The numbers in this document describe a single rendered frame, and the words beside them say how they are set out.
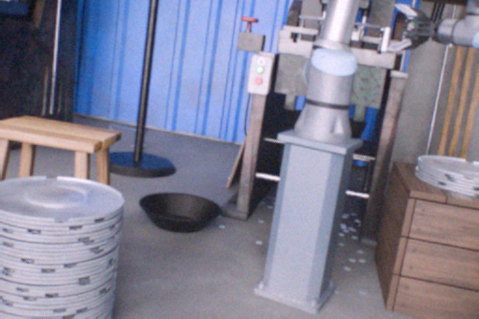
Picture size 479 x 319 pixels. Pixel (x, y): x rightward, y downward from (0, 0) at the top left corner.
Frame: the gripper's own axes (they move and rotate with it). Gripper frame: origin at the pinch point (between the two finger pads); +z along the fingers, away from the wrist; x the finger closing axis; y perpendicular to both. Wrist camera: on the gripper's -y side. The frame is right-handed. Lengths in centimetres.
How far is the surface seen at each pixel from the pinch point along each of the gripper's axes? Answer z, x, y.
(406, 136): 76, 54, -138
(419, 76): 76, 17, -138
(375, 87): 11.2, 20.8, -12.3
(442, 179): -32, 41, 8
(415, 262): -37, 62, 21
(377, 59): 17.5, 10.8, -18.7
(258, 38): 45.3, 9.5, 17.0
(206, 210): 43, 74, 32
